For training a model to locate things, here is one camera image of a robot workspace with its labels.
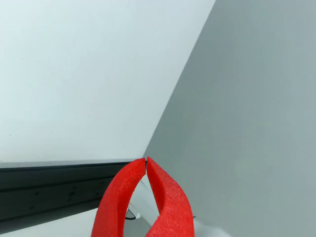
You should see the black base frame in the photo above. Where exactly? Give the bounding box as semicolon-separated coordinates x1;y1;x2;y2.
0;160;139;223

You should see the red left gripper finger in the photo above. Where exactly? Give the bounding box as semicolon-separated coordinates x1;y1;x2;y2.
90;158;148;237
146;156;196;237

